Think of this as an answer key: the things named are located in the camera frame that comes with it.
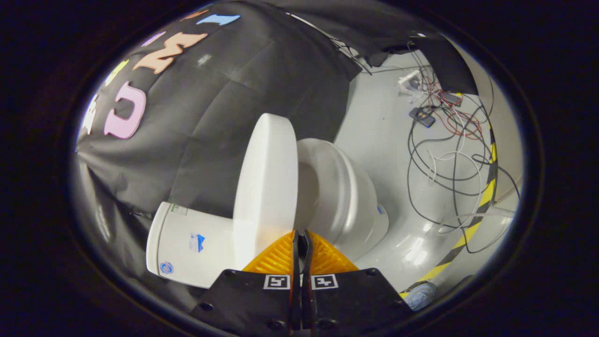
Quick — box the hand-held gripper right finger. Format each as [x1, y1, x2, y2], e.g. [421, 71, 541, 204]
[302, 229, 415, 337]

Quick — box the black backdrop cloth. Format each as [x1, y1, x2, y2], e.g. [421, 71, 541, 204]
[75, 0, 479, 312]

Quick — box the white ceramic toilet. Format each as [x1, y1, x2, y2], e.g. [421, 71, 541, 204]
[146, 138, 390, 289]

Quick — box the pale blue shoe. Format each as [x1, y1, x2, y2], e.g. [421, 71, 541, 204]
[405, 282, 438, 312]

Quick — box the tangle of floor cables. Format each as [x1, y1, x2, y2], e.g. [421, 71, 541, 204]
[398, 42, 521, 256]

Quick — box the yellow black hazard tape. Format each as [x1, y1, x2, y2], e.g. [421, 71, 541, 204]
[399, 124, 499, 298]

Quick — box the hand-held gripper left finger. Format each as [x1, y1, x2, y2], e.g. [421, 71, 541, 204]
[190, 229, 300, 337]

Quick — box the small black device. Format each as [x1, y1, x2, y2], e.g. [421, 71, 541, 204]
[409, 107, 437, 128]

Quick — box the white toilet lid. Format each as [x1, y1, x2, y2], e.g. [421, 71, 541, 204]
[233, 113, 299, 271]

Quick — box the small white plastic object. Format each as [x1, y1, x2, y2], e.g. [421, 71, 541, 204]
[397, 69, 423, 96]

